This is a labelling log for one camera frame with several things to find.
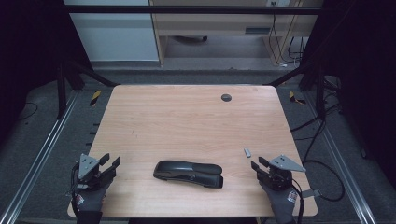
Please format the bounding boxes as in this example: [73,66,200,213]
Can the black frame post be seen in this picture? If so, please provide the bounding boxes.
[316,62,327,120]
[56,60,68,119]

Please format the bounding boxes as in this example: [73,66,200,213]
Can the black cables under desk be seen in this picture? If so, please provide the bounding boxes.
[268,1,305,68]

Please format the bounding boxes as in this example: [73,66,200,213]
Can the black horizontal frame bar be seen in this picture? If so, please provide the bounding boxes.
[64,4,323,16]

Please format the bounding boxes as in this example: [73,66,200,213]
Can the aluminium floor rail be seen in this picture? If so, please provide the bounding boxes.
[303,91,377,224]
[0,90,80,224]

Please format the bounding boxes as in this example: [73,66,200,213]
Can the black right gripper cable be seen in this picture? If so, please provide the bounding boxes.
[291,178,305,224]

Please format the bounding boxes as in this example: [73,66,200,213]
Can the dark flat object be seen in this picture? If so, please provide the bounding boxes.
[172,35,208,44]

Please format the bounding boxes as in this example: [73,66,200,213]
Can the thin black floor cable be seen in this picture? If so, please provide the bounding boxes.
[18,102,39,121]

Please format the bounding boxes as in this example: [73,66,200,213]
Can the grey tape tab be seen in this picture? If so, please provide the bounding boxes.
[300,189,321,199]

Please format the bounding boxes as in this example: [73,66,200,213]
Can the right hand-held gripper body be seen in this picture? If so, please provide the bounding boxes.
[262,154,307,191]

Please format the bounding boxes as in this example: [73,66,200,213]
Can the light wooden desk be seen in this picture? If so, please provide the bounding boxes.
[148,0,323,67]

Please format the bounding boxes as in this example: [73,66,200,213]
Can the white cabinet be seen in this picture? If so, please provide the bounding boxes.
[64,0,160,63]

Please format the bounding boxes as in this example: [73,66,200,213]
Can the black floor cable bundle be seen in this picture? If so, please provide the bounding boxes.
[290,76,344,164]

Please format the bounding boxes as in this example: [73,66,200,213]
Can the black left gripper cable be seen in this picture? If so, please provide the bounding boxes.
[70,161,79,202]

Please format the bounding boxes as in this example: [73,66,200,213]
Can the black diagonal frame brace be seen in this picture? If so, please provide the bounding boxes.
[65,60,120,88]
[264,64,316,88]

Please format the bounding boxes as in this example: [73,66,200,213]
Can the black stapler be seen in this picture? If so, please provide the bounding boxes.
[152,160,224,189]

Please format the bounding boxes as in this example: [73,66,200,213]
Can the black looped floor cable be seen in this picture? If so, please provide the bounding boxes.
[302,159,346,203]

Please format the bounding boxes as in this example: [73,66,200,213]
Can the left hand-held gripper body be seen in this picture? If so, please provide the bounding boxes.
[75,153,117,191]

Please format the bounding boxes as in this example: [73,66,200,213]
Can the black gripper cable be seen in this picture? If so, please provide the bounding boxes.
[291,178,305,224]
[70,161,79,202]

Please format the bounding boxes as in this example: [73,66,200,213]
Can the yellow black tape strip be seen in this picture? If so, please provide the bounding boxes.
[289,91,306,105]
[89,90,103,107]

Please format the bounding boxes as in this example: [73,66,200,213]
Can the black curtain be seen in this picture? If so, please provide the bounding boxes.
[300,0,396,188]
[0,0,94,144]

